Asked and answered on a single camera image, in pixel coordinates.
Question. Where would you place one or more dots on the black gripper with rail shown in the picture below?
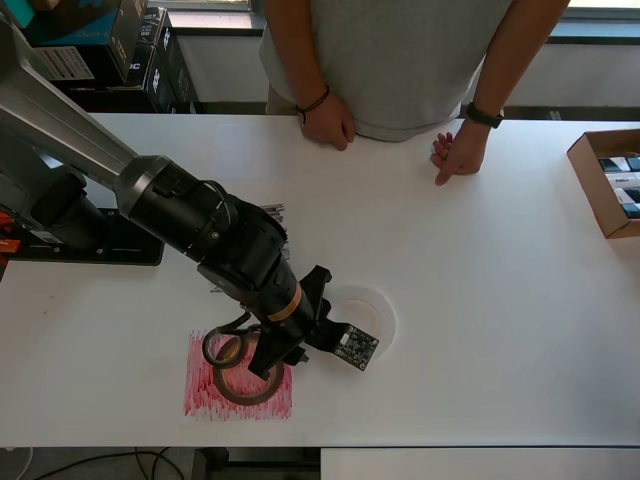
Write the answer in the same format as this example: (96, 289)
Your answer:
(272, 355)

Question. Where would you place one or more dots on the red tape roll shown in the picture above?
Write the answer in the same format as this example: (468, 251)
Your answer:
(235, 397)

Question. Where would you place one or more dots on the black tape roll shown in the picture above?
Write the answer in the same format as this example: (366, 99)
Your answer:
(205, 350)

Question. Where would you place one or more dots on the white tape roll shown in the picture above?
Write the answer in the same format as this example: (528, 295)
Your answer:
(385, 320)

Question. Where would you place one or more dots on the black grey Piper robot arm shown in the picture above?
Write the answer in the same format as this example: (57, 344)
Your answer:
(65, 130)

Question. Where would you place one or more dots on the person right forearm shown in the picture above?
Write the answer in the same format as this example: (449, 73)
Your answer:
(295, 45)

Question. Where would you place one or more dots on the person left forearm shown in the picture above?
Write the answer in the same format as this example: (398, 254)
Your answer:
(515, 50)

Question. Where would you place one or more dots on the person right hand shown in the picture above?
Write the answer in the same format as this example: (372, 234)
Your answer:
(327, 122)

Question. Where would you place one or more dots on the person left hand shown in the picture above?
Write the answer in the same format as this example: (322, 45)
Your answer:
(462, 152)

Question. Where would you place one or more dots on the red scribbled paper sheet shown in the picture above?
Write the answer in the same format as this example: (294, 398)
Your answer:
(200, 395)

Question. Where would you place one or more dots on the dark table leg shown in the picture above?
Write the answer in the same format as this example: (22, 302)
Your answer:
(210, 465)

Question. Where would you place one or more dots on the black scribbled paper sheet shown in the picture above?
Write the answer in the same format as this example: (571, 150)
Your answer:
(280, 215)

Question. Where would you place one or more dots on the white side table top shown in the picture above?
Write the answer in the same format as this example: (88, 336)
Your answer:
(475, 465)

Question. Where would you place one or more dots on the dark printed carton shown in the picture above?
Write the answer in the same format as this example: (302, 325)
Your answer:
(172, 80)

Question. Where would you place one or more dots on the black wrist watch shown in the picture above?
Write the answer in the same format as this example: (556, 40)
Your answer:
(482, 116)

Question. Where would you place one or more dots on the orange table clamp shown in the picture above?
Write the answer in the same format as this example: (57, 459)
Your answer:
(9, 246)

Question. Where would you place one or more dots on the person torso in grey shirt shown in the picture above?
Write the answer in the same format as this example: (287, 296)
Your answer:
(390, 60)

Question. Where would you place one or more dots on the open brown cardboard tray box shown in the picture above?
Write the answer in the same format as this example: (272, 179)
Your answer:
(595, 200)

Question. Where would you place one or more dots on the black carton with white print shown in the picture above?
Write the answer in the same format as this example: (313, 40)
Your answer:
(152, 27)

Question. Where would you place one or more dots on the small dark box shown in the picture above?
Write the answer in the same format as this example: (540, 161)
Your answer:
(629, 196)
(632, 211)

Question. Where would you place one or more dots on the black carton with white label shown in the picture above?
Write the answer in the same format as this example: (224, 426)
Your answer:
(70, 65)

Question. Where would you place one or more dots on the small white printed box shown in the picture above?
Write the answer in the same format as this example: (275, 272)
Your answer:
(622, 180)

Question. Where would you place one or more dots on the small black and white box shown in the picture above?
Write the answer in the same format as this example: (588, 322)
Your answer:
(617, 164)

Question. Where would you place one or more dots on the teal and black carton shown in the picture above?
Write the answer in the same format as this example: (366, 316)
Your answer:
(75, 22)

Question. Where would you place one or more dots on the camera circuit board on bracket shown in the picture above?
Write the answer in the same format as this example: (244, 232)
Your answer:
(357, 350)

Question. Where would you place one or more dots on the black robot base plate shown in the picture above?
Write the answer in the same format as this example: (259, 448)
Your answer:
(130, 250)

